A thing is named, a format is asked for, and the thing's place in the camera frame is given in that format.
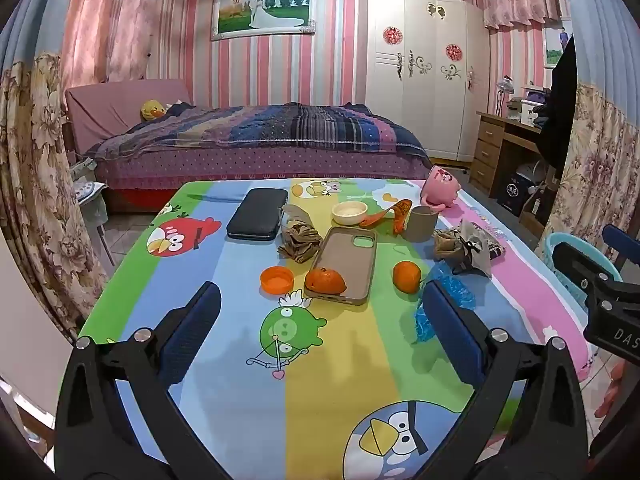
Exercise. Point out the light blue plastic basket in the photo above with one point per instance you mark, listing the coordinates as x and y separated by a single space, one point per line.
557 255

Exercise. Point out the pink cartoon mug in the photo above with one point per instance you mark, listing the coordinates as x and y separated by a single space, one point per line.
440 185

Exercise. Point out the person's right hand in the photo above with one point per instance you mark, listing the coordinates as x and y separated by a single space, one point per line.
614 390

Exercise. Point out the wooden desk with drawers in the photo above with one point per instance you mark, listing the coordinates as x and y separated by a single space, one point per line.
487 145

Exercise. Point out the purple bag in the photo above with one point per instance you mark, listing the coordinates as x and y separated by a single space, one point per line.
534 94

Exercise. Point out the black zip case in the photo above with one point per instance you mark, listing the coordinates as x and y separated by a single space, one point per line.
256 215

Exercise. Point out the white wardrobe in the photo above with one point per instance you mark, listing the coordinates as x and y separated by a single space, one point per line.
425 100

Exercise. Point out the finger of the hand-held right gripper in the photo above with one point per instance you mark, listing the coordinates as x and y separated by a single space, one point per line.
622 241
582 267

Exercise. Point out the orange bottle cap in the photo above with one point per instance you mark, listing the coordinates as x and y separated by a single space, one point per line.
276 280

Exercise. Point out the small wall photo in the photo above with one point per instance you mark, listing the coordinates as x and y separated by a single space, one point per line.
552 45

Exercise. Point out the half tangerine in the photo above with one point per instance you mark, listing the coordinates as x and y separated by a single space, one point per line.
325 281

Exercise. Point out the white small appliance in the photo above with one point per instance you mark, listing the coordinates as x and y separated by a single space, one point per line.
531 171

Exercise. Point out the desk lamp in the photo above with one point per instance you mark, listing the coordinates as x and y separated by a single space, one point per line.
504 87

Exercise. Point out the whole tangerine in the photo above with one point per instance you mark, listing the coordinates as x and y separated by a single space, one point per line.
406 276

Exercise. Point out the brown paper bag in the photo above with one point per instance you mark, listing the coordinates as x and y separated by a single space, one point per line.
299 242

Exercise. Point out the beige black snack packet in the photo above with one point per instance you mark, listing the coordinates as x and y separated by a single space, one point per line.
477 247

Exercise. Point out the blue floral curtain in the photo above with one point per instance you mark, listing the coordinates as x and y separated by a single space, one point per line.
40 170
595 170

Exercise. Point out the cartoon printed tablecloth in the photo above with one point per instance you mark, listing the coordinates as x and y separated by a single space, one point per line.
350 360

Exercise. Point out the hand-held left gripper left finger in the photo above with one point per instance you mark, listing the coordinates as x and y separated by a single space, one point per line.
197 327

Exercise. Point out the framed wedding picture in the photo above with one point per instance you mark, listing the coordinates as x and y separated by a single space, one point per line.
262 10

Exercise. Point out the yellow duck plush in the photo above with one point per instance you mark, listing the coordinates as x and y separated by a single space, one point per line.
152 110

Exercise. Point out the orange peel strip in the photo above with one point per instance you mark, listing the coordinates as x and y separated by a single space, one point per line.
399 212

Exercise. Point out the white box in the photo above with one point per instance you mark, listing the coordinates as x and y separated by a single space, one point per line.
525 110

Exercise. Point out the pink bed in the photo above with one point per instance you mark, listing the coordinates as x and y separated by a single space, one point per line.
260 170

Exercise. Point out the brown phone case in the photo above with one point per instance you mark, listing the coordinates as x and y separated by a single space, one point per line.
345 255

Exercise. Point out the blue plastic wrap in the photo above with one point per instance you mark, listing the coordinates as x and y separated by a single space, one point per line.
450 280

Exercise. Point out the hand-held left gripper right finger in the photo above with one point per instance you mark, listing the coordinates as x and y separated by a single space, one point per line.
450 327

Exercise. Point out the black hanging coat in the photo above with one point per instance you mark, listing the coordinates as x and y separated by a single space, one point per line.
557 110

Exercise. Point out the brown cardboard box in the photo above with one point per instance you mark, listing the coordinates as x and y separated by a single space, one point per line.
535 215

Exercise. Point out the white chair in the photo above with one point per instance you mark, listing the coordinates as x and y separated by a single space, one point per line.
87 195

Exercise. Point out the long pink curtain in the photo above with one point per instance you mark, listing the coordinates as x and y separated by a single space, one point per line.
115 25

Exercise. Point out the striped patchwork quilt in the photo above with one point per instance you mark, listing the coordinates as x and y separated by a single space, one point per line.
300 127

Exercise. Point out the brown paper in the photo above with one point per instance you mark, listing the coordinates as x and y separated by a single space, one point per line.
446 244

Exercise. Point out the black bag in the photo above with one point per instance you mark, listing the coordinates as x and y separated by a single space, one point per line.
512 191

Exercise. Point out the small white bowl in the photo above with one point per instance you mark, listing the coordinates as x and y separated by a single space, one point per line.
350 214

